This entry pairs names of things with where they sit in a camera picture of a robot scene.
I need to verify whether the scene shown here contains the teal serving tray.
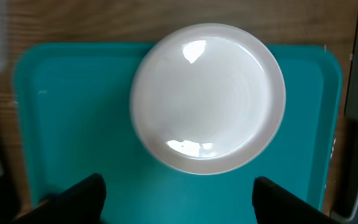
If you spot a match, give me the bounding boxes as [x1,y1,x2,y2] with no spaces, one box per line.
[14,42,342,223]

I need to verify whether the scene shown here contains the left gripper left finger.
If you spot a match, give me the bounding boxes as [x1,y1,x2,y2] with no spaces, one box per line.
[14,174,106,224]

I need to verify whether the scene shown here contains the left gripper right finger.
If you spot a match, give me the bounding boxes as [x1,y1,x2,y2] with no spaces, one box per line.
[252,176,339,224]

